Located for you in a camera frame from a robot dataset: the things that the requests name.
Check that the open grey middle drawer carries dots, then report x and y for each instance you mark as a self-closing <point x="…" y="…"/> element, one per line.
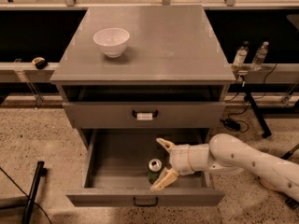
<point x="116" y="171"/>

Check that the closed grey top drawer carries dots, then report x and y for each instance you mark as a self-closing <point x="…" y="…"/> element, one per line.
<point x="136" y="115"/>

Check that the yellow black tape measure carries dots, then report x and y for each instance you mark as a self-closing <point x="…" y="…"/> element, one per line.
<point x="39" y="62"/>

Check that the clear water bottle left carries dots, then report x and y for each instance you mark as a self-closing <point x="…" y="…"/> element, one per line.
<point x="240" y="55"/>

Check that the clear water bottle right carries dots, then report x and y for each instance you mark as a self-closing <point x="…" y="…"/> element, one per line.
<point x="260" y="56"/>

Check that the metal railing frame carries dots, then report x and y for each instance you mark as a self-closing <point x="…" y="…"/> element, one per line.
<point x="51" y="16"/>

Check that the white ceramic bowl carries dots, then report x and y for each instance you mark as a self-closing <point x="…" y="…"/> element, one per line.
<point x="112" y="41"/>

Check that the green soda can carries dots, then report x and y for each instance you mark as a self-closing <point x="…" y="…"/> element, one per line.
<point x="154" y="169"/>

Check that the black tripod leg left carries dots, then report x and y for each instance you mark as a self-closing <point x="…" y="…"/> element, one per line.
<point x="40" y="171"/>

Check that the black power adapter with cable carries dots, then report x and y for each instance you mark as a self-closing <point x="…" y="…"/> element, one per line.
<point x="234" y="123"/>

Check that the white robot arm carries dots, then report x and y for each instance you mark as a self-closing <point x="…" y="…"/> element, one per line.
<point x="227" y="154"/>

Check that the black stand leg right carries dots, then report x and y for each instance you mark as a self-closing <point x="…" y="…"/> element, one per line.
<point x="258" y="114"/>

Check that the clear water bottle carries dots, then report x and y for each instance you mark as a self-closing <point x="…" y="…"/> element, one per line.
<point x="240" y="55"/>
<point x="260" y="56"/>

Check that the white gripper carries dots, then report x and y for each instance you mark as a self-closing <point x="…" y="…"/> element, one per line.
<point x="179" y="159"/>

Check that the grey drawer cabinet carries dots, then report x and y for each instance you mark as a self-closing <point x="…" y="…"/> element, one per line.
<point x="172" y="56"/>

